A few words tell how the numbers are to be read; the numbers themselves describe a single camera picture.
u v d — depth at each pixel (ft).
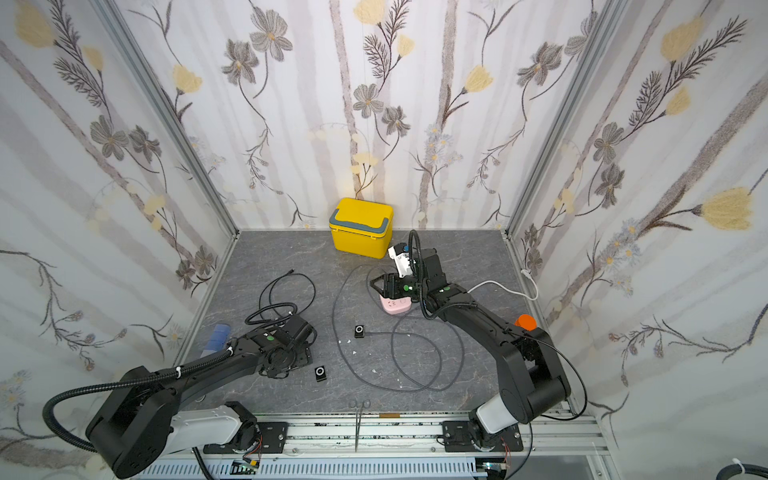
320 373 2.75
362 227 3.40
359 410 2.57
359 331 3.04
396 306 3.14
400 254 2.51
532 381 1.44
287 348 2.21
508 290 3.41
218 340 2.96
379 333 3.05
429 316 2.11
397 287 2.43
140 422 1.34
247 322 2.45
